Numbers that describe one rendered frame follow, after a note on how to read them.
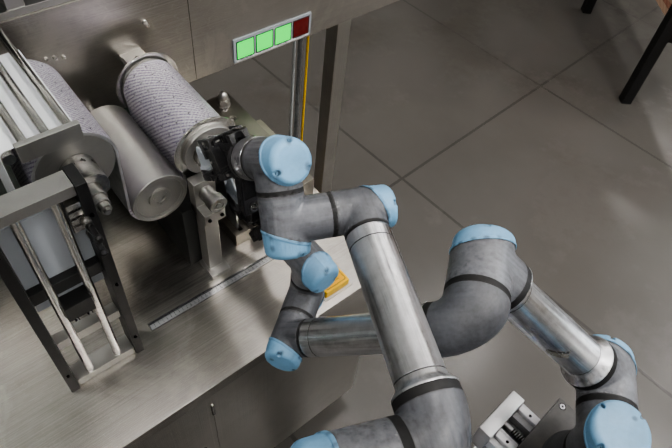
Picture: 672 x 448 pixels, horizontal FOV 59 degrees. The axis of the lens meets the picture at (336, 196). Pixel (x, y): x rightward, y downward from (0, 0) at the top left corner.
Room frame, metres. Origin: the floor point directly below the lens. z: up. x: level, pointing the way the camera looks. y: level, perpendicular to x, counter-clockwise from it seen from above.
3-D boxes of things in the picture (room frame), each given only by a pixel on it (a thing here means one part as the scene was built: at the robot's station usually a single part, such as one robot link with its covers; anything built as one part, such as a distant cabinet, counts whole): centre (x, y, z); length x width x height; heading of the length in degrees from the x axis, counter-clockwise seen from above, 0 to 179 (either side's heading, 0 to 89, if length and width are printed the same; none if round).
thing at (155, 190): (0.85, 0.44, 1.17); 0.26 x 0.12 x 0.12; 45
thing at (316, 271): (0.69, 0.03, 1.11); 0.11 x 0.08 x 0.09; 45
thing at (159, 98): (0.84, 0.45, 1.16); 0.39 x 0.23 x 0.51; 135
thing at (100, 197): (0.61, 0.39, 1.33); 0.06 x 0.03 x 0.03; 45
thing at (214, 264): (0.79, 0.27, 1.05); 0.06 x 0.05 x 0.31; 45
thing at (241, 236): (0.97, 0.31, 0.92); 0.28 x 0.04 x 0.04; 45
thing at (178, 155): (0.85, 0.27, 1.25); 0.15 x 0.01 x 0.15; 135
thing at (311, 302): (0.68, 0.04, 1.01); 0.11 x 0.08 x 0.11; 170
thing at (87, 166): (0.65, 0.43, 1.33); 0.06 x 0.06 x 0.06; 45
